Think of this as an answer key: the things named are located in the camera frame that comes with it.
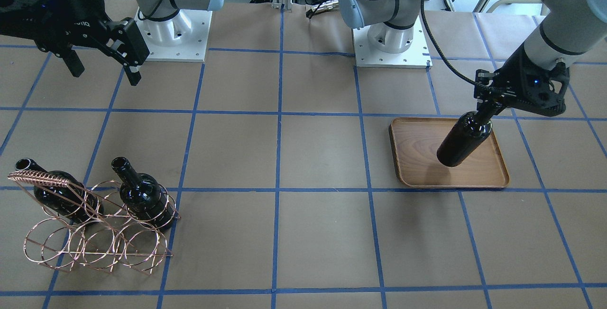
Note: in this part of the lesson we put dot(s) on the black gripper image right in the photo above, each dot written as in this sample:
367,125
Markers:
513,80

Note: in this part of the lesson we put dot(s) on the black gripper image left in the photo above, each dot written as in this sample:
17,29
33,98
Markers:
71,17

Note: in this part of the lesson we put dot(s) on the dark wine bottle rack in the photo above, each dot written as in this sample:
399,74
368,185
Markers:
464,137
143,197
54,193

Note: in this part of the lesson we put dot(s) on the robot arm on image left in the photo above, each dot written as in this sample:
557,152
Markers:
162,10

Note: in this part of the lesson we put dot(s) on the wooden tray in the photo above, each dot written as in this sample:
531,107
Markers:
415,142

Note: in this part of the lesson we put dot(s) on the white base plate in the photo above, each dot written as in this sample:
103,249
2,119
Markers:
184,38
380,46

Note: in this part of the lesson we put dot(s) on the copper wire bottle rack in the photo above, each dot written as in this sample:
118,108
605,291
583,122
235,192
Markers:
109,238

